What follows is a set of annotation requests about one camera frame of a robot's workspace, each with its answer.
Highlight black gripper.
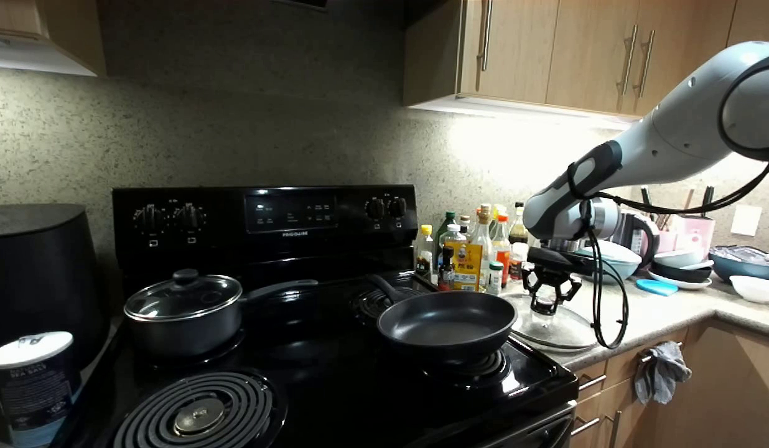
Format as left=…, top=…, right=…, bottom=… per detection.
left=520, top=243, right=584, bottom=315

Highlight large glass lid black knob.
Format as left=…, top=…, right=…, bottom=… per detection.
left=510, top=299, right=603, bottom=355

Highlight small glass saucepan lid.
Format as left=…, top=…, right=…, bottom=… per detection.
left=122, top=267, right=247, bottom=326

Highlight orange sauce bottle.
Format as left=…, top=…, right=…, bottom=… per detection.
left=489, top=213, right=517, bottom=289

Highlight small jar green cap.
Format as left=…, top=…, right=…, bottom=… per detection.
left=483, top=258, right=507, bottom=299

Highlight dark soy sauce bottle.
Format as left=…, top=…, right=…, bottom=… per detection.
left=507, top=198, right=533, bottom=250

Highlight light blue bowl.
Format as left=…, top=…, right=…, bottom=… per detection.
left=578, top=237, right=641, bottom=260
left=566, top=247, right=645, bottom=287

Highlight clear glass bottle gold cap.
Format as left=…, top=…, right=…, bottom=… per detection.
left=469, top=204, right=495, bottom=269

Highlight yellow label bottle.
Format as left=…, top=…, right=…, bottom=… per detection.
left=443, top=221, right=488, bottom=294

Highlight dark electric kettle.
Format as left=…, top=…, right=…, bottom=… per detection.
left=609, top=208, right=661, bottom=269

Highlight teal flat pad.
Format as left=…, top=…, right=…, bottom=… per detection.
left=632, top=273, right=682, bottom=299

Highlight black frying pan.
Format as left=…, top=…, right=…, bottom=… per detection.
left=364, top=272, right=520, bottom=366

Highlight green glass bottle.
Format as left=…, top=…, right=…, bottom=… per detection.
left=433, top=208, right=457, bottom=289

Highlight dark stacked plates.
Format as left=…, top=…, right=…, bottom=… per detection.
left=646, top=248, right=716, bottom=294

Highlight small yellow cap bottle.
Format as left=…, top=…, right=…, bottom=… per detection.
left=411, top=221, right=440, bottom=284

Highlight grey hanging towel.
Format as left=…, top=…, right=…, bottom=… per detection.
left=632, top=338, right=695, bottom=408

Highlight pale knife block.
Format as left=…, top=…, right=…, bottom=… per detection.
left=666, top=212, right=718, bottom=258

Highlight small coil burner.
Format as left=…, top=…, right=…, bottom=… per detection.
left=347, top=284, right=402, bottom=328

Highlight blue dish with food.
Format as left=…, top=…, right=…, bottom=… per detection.
left=710, top=240, right=769, bottom=287

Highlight white bowl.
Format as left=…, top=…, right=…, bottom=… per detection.
left=726, top=273, right=769, bottom=305

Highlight black electric stove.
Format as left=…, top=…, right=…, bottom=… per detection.
left=61, top=181, right=583, bottom=448

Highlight black saucepan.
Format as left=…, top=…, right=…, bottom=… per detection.
left=122, top=277, right=320, bottom=360

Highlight large coil burner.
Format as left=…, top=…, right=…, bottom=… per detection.
left=110, top=367, right=279, bottom=448

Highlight black air fryer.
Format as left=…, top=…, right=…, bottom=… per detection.
left=0, top=202, right=105, bottom=360

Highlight white lidded canister blue label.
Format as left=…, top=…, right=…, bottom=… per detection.
left=0, top=328, right=81, bottom=448

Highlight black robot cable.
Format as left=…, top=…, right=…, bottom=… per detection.
left=564, top=156, right=769, bottom=351

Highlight wooden base cabinet steel handles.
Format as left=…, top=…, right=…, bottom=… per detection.
left=564, top=313, right=769, bottom=448

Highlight white blank wall plate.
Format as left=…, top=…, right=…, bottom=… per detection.
left=729, top=204, right=766, bottom=239

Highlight wooden wall cabinet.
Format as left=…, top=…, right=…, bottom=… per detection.
left=0, top=0, right=110, bottom=82
left=400, top=0, right=769, bottom=121

